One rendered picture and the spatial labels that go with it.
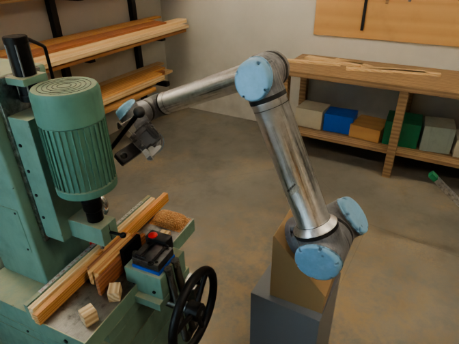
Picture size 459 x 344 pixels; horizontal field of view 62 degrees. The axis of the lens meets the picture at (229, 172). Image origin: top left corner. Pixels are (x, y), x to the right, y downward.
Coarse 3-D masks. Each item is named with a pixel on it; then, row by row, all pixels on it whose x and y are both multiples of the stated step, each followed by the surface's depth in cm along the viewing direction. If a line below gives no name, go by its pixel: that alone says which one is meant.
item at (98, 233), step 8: (72, 216) 124; (80, 216) 123; (104, 216) 123; (72, 224) 122; (80, 224) 121; (88, 224) 120; (96, 224) 120; (104, 224) 120; (112, 224) 122; (72, 232) 125; (80, 232) 123; (88, 232) 121; (96, 232) 119; (104, 232) 119; (88, 240) 123; (96, 240) 121; (104, 240) 120
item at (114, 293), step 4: (112, 284) 116; (116, 284) 116; (120, 284) 117; (108, 288) 115; (112, 288) 115; (116, 288) 115; (120, 288) 116; (108, 292) 113; (112, 292) 113; (116, 292) 113; (120, 292) 116; (108, 296) 114; (112, 296) 114; (116, 296) 114; (120, 296) 116; (112, 300) 115; (116, 300) 115
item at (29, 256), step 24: (0, 72) 106; (0, 120) 105; (0, 144) 107; (0, 168) 111; (0, 192) 117; (24, 192) 117; (0, 216) 124; (24, 216) 119; (0, 240) 132; (24, 240) 125; (48, 240) 130; (72, 240) 140; (24, 264) 133; (48, 264) 132
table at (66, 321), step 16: (192, 224) 149; (176, 240) 140; (80, 288) 120; (96, 288) 120; (128, 288) 119; (64, 304) 114; (80, 304) 114; (96, 304) 114; (112, 304) 114; (128, 304) 119; (144, 304) 121; (160, 304) 118; (32, 320) 110; (48, 320) 109; (64, 320) 109; (80, 320) 109; (112, 320) 112; (48, 336) 111; (64, 336) 106; (80, 336) 105; (96, 336) 107
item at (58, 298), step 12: (156, 204) 152; (144, 216) 146; (132, 228) 140; (72, 276) 119; (84, 276) 121; (60, 288) 115; (72, 288) 117; (48, 300) 111; (60, 300) 113; (36, 312) 107; (48, 312) 110
